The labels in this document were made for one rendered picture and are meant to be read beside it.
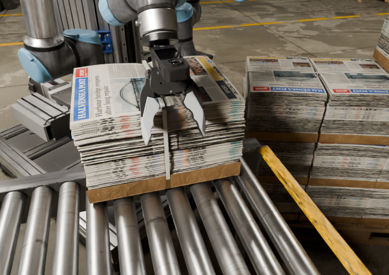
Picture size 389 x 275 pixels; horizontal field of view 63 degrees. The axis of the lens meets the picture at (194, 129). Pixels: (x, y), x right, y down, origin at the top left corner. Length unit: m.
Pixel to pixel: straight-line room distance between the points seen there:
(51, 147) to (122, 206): 1.35
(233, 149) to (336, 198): 0.91
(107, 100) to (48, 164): 1.30
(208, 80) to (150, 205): 0.33
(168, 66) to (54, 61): 0.59
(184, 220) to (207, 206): 0.07
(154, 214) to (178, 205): 0.06
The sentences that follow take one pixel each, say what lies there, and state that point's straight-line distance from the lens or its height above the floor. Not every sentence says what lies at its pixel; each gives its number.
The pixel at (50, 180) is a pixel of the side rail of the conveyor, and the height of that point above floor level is 0.80.
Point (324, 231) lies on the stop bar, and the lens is 0.74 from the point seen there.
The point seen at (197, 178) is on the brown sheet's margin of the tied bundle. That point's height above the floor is 0.82.
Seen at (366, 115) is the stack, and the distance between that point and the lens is 1.38.
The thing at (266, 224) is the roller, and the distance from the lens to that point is 0.77.
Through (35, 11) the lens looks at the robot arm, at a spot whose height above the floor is 1.15.
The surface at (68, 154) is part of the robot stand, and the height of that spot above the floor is 0.21.
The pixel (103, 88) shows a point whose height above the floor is 1.03.
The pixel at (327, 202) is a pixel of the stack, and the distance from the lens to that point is 1.63.
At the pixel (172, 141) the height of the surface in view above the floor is 0.94.
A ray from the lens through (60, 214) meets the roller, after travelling 0.81.
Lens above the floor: 1.36
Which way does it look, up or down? 33 degrees down
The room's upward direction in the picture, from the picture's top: straight up
